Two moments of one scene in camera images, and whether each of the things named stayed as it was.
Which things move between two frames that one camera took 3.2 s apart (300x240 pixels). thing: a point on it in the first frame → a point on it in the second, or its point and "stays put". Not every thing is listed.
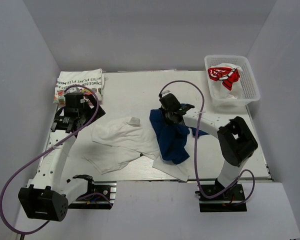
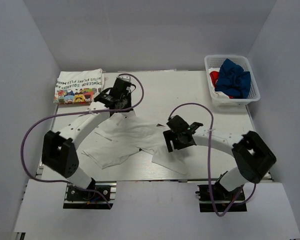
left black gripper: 92,111 → 129,97
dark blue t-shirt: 171,137 → 232,80
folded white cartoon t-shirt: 79,81 stays put
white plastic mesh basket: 249,88 stays put
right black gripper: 164,110 → 170,135
